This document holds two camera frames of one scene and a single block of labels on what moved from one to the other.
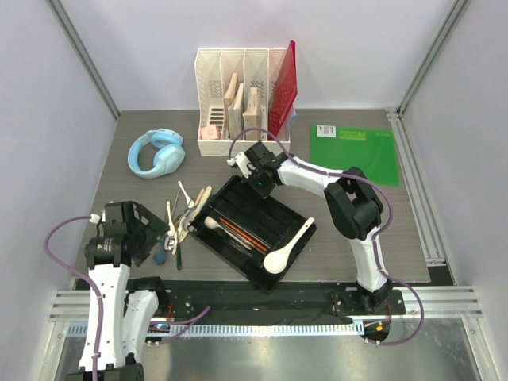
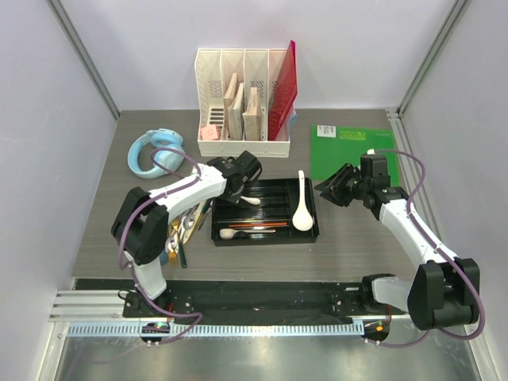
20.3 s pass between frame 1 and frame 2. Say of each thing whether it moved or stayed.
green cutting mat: stayed
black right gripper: moved
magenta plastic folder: stayed
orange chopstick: moved
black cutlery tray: moved
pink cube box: stayed
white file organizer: stayed
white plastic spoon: moved
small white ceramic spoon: moved
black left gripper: moved
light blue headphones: stayed
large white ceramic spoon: moved
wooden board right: stayed
